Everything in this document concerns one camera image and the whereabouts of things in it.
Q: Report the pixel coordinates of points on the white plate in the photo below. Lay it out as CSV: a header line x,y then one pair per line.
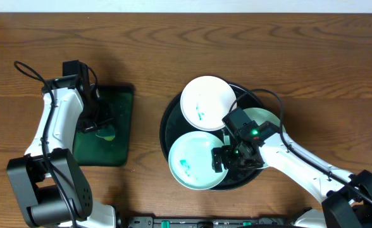
x,y
205,101

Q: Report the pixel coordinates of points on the green scrubbing sponge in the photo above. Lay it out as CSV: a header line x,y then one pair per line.
x,y
107,133

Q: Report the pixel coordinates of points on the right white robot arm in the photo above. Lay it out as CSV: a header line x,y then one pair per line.
x,y
260,141

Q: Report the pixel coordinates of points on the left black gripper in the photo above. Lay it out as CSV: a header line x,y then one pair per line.
x,y
89,125

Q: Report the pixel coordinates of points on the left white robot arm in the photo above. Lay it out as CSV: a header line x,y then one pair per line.
x,y
49,186

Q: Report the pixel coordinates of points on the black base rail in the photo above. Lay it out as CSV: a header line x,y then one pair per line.
x,y
161,222

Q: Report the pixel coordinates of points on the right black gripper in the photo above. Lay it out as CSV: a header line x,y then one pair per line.
x,y
226,151

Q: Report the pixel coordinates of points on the light green plate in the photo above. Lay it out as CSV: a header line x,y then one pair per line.
x,y
260,116
191,163

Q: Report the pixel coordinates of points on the round black tray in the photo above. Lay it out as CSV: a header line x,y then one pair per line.
x,y
174,125

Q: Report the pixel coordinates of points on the rectangular dark green tray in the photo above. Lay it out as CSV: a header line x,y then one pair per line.
x,y
90,150

